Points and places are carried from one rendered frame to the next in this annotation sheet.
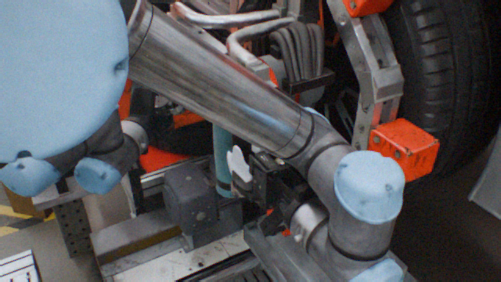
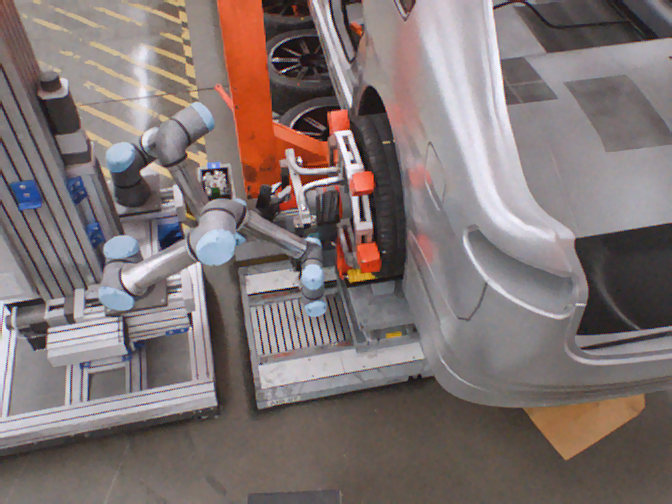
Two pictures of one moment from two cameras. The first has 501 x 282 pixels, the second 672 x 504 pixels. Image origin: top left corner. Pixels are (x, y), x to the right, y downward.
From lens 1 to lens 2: 1.88 m
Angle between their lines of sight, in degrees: 19
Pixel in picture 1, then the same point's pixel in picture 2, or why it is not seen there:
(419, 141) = (371, 257)
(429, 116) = (382, 246)
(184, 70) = (257, 233)
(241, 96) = (276, 240)
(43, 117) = (217, 259)
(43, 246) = not seen: hidden behind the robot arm
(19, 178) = not seen: hidden behind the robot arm
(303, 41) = (327, 204)
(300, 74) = (323, 217)
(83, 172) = not seen: hidden behind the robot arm
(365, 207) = (306, 283)
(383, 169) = (315, 273)
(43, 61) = (219, 252)
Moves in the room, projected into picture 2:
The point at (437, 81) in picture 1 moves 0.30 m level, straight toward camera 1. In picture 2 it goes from (384, 233) to (328, 280)
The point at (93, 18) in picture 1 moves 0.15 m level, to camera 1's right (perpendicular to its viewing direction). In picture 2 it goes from (227, 246) to (273, 257)
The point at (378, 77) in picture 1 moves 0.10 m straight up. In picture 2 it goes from (358, 225) to (359, 206)
